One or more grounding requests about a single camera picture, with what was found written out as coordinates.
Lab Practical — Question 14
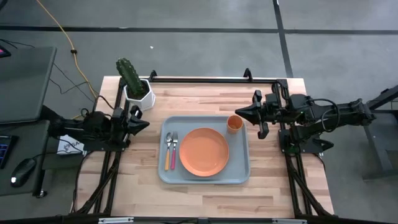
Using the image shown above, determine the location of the thin black floor cable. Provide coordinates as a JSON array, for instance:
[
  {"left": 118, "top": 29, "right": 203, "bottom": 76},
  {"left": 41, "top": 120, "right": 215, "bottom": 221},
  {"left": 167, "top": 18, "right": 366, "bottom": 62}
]
[{"left": 0, "top": 38, "right": 96, "bottom": 98}]

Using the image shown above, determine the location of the black metal table frame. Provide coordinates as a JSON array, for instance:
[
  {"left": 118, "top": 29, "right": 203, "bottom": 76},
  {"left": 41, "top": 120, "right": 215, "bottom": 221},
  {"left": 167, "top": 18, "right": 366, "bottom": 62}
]
[{"left": 70, "top": 67, "right": 336, "bottom": 220}]

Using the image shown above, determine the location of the black metal stand leg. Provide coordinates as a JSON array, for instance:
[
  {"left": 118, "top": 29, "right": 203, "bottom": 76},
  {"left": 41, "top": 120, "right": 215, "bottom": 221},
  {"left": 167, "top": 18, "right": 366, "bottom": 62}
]
[{"left": 362, "top": 84, "right": 398, "bottom": 182}]

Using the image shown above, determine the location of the green cactus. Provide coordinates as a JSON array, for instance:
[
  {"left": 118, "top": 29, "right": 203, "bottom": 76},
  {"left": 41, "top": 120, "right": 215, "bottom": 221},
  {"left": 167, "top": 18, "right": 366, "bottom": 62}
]
[{"left": 115, "top": 57, "right": 147, "bottom": 100}]

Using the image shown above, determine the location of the black side desk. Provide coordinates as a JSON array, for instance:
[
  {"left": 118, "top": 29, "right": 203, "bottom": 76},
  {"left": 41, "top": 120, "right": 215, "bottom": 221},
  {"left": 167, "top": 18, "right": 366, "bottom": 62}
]
[{"left": 0, "top": 119, "right": 53, "bottom": 197}]

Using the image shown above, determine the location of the fork with pink handle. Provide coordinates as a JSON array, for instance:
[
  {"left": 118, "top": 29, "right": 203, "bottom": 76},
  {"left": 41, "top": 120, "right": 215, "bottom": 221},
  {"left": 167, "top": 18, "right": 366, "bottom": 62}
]
[{"left": 169, "top": 131, "right": 179, "bottom": 171}]

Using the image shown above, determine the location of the spoon with yellow handle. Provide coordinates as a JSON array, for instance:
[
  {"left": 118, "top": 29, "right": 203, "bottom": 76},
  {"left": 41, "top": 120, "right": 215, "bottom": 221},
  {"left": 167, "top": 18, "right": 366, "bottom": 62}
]
[{"left": 164, "top": 131, "right": 174, "bottom": 172}]

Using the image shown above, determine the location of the yellow floor cable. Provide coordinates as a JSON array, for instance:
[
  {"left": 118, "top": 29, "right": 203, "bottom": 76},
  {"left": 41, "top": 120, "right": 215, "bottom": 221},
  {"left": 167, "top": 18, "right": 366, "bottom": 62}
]
[{"left": 35, "top": 0, "right": 100, "bottom": 101}]

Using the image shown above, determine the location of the orange cup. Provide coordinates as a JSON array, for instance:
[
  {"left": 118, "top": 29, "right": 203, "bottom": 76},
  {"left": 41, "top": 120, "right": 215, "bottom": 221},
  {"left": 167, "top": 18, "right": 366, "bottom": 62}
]
[{"left": 226, "top": 114, "right": 244, "bottom": 135}]

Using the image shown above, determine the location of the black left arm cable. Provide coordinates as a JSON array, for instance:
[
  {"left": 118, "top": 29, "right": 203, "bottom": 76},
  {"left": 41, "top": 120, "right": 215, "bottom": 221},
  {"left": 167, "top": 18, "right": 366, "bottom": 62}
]
[{"left": 80, "top": 94, "right": 116, "bottom": 118}]

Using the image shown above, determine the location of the black computer mouse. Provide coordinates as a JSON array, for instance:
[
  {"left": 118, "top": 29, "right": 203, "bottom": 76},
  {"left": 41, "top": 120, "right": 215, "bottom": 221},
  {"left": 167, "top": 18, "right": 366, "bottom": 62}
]
[{"left": 9, "top": 157, "right": 38, "bottom": 189}]

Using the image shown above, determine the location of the grey plastic tray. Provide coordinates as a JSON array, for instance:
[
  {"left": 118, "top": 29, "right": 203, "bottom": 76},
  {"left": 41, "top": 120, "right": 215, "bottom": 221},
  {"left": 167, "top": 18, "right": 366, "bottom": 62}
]
[{"left": 157, "top": 115, "right": 252, "bottom": 185}]

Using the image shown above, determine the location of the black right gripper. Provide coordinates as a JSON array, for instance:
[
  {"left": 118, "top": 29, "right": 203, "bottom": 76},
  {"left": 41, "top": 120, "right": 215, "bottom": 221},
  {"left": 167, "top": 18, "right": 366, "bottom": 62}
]
[{"left": 234, "top": 89, "right": 292, "bottom": 140}]

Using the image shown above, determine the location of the backlit black keyboard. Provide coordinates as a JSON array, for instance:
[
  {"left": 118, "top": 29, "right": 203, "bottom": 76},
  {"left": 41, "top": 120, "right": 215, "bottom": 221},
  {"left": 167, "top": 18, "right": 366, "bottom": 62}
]
[{"left": 0, "top": 134, "right": 19, "bottom": 170}]

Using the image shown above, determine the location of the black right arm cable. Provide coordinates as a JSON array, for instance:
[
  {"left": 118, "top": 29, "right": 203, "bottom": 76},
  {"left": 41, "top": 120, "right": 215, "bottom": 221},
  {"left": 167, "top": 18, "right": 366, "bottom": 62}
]
[{"left": 309, "top": 98, "right": 342, "bottom": 134}]

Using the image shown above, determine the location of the white faceted plant pot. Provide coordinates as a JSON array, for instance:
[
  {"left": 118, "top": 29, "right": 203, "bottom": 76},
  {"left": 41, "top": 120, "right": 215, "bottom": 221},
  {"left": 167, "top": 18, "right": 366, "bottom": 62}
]
[{"left": 123, "top": 78, "right": 157, "bottom": 111}]

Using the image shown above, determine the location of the orange plate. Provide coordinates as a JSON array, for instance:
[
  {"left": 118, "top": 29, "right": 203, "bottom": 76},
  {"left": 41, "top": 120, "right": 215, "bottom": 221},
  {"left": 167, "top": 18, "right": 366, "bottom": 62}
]
[{"left": 178, "top": 127, "right": 231, "bottom": 178}]

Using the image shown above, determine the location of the pink lit device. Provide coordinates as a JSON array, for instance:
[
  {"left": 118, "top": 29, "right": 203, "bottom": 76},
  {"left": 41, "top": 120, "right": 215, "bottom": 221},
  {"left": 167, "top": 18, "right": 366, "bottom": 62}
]
[{"left": 0, "top": 44, "right": 12, "bottom": 59}]

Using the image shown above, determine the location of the silver edge bracket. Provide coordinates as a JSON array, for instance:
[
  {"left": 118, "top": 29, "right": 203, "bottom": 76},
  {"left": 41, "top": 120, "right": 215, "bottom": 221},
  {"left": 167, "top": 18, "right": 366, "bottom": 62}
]
[
  {"left": 272, "top": 218, "right": 308, "bottom": 224},
  {"left": 98, "top": 217, "right": 135, "bottom": 224}
]

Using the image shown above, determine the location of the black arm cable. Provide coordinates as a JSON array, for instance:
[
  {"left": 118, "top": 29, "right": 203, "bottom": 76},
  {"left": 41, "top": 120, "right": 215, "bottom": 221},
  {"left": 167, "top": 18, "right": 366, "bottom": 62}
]
[
  {"left": 309, "top": 98, "right": 342, "bottom": 134},
  {"left": 80, "top": 94, "right": 116, "bottom": 118}
]

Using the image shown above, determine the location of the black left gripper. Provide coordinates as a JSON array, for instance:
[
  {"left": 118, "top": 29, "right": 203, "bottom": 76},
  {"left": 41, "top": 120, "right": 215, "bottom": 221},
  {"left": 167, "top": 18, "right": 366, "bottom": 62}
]
[{"left": 111, "top": 105, "right": 150, "bottom": 144}]

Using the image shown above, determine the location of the white printed paper box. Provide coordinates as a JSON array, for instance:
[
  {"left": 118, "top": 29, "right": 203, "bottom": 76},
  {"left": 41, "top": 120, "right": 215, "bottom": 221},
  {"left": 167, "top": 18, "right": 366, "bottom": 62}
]
[{"left": 57, "top": 133, "right": 87, "bottom": 156}]

